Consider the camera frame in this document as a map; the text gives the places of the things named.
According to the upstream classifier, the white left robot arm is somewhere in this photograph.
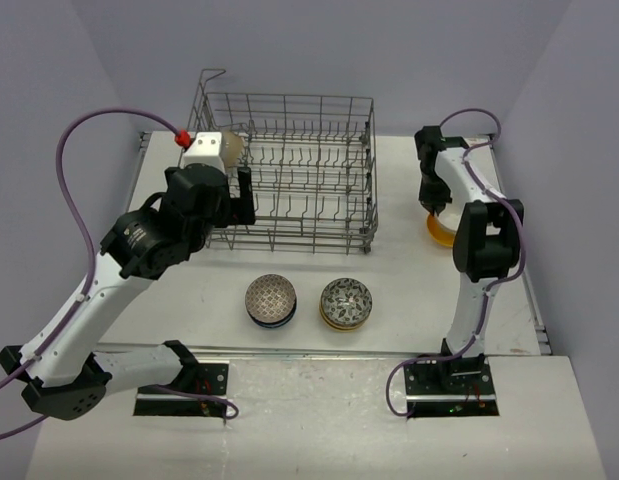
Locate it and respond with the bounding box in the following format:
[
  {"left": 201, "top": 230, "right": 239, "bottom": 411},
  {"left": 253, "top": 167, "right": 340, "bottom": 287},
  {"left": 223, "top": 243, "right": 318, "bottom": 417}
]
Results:
[{"left": 0, "top": 164, "right": 255, "bottom": 421}]

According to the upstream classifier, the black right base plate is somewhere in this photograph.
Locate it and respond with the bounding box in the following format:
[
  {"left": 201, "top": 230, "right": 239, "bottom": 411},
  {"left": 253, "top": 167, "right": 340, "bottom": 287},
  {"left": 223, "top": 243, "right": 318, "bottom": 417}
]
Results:
[{"left": 403, "top": 355, "right": 499, "bottom": 418}]

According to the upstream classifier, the yellow teal flower bowl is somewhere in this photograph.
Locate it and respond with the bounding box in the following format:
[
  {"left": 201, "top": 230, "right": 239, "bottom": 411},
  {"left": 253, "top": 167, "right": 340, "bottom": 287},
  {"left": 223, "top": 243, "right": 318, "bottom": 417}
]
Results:
[{"left": 323, "top": 319, "right": 365, "bottom": 332}]

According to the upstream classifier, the pink patterned bowl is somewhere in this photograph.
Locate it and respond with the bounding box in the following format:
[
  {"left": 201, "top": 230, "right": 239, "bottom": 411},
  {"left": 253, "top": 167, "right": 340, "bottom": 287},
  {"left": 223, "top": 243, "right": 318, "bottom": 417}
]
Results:
[{"left": 319, "top": 277, "right": 373, "bottom": 326}]

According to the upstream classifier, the brown lattice pattern bowl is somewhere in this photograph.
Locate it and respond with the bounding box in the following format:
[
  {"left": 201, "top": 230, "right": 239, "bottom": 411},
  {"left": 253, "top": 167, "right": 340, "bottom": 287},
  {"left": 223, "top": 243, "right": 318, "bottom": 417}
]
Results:
[{"left": 245, "top": 274, "right": 297, "bottom": 322}]

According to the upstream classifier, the beige bowl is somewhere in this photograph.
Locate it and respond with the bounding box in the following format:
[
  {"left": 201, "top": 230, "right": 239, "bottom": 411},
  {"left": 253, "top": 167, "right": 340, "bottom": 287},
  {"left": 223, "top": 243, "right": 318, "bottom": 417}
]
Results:
[
  {"left": 434, "top": 203, "right": 463, "bottom": 232},
  {"left": 222, "top": 131, "right": 244, "bottom": 168}
]

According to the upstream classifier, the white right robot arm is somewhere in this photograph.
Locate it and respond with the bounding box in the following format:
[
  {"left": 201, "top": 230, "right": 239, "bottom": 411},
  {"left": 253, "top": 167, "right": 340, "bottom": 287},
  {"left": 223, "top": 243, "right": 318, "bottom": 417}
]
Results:
[{"left": 405, "top": 126, "right": 525, "bottom": 396}]

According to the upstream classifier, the blue white floral bowl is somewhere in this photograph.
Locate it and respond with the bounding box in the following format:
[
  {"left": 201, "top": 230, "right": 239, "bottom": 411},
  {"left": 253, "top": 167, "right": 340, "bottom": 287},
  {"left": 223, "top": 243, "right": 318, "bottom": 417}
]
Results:
[{"left": 249, "top": 312, "right": 294, "bottom": 329}]

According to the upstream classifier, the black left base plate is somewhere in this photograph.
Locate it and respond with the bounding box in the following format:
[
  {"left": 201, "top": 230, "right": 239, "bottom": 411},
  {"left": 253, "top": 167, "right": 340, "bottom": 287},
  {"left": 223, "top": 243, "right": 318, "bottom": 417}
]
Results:
[{"left": 133, "top": 362, "right": 229, "bottom": 418}]

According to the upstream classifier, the beige front bowl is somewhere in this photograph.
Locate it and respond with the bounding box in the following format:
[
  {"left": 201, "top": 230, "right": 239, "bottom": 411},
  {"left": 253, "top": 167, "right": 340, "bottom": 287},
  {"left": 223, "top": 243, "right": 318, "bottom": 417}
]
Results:
[{"left": 434, "top": 203, "right": 463, "bottom": 232}]

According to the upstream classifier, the grey wire dish rack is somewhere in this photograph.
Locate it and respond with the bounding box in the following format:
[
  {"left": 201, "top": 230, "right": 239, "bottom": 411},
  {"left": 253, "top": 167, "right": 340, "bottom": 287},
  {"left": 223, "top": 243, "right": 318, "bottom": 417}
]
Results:
[{"left": 188, "top": 68, "right": 378, "bottom": 254}]

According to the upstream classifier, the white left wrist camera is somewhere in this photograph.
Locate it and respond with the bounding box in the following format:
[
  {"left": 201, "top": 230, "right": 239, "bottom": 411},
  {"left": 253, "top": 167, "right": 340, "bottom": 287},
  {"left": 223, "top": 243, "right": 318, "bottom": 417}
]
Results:
[{"left": 175, "top": 130, "right": 226, "bottom": 174}]

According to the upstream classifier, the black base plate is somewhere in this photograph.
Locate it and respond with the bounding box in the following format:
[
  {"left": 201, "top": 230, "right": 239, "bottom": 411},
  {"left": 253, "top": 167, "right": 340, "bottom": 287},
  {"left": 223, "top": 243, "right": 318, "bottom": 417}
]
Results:
[
  {"left": 133, "top": 362, "right": 229, "bottom": 418},
  {"left": 403, "top": 355, "right": 499, "bottom": 418}
]

